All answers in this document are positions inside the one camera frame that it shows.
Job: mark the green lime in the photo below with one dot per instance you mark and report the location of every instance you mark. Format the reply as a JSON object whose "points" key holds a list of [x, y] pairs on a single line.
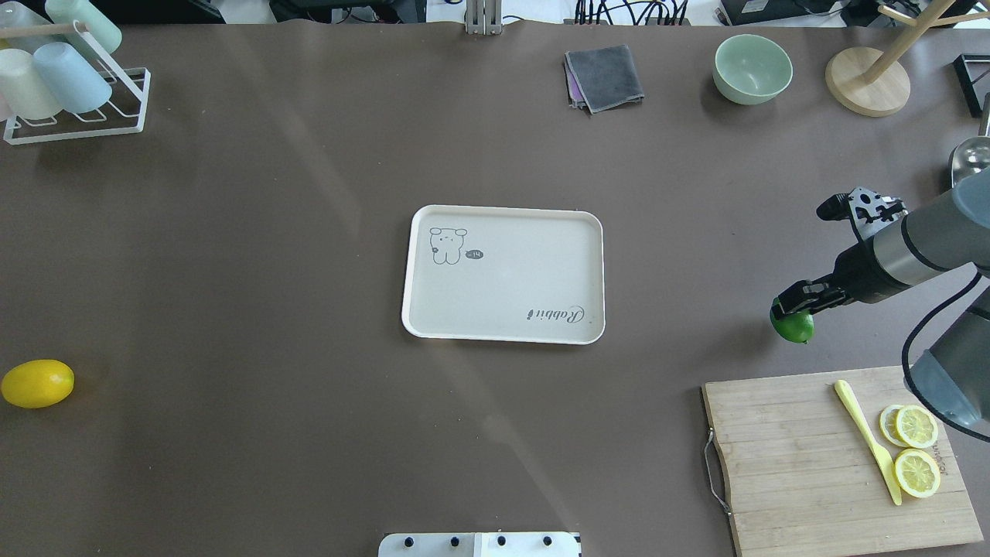
{"points": [[796, 328]]}

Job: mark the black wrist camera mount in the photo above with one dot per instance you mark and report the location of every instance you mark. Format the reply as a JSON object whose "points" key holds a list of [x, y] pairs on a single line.
{"points": [[867, 211]]}

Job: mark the white wire cup rack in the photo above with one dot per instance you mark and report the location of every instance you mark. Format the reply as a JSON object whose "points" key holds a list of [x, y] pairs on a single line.
{"points": [[124, 114]]}

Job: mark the cream rectangular tray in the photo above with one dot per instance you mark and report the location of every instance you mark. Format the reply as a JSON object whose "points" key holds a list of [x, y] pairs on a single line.
{"points": [[505, 274]]}

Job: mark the lemon slice right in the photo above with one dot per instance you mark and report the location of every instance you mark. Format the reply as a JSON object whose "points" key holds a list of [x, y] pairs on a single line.
{"points": [[916, 427]]}

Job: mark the cream plastic cup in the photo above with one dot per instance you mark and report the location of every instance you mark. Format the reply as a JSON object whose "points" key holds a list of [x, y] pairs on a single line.
{"points": [[23, 88]]}

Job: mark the lemon slice left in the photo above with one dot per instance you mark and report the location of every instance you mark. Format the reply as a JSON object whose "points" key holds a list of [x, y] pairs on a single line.
{"points": [[917, 473]]}

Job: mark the lemon slice behind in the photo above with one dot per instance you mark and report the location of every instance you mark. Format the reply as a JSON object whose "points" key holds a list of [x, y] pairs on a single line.
{"points": [[887, 423]]}

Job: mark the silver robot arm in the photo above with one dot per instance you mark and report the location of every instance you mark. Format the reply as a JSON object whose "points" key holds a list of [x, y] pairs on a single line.
{"points": [[945, 356]]}

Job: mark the aluminium frame leg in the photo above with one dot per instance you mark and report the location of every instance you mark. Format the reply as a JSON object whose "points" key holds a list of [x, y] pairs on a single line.
{"points": [[484, 17]]}

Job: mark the steel ice scoop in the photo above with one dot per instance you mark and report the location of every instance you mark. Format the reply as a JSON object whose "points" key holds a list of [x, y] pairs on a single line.
{"points": [[972, 155]]}

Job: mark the green plastic cup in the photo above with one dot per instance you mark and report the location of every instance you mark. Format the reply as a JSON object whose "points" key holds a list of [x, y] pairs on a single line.
{"points": [[106, 33]]}

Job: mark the yellow whole lemon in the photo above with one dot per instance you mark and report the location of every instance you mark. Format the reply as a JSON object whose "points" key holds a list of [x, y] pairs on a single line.
{"points": [[38, 384]]}

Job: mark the mint green bowl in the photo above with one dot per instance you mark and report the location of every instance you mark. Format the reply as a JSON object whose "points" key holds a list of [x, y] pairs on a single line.
{"points": [[751, 70]]}

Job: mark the grey folded cloth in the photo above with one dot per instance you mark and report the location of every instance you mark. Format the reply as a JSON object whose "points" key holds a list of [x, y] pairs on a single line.
{"points": [[602, 79]]}

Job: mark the white pedestal base plate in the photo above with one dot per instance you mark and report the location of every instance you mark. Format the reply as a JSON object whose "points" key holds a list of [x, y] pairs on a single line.
{"points": [[496, 543]]}

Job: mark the yellow plastic knife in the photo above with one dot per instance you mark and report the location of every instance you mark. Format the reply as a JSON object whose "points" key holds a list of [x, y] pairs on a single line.
{"points": [[880, 454]]}

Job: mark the wooden mug tree stand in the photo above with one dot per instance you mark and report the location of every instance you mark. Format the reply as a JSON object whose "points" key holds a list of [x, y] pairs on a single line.
{"points": [[872, 83]]}

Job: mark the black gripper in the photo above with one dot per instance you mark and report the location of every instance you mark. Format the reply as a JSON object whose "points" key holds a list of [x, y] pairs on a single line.
{"points": [[853, 274]]}

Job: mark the lemon slice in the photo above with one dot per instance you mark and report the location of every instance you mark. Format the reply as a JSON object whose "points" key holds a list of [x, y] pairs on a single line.
{"points": [[887, 423], [917, 473], [916, 427]]}

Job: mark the light blue plastic cup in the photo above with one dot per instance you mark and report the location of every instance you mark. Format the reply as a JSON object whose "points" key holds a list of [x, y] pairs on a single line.
{"points": [[73, 81]]}

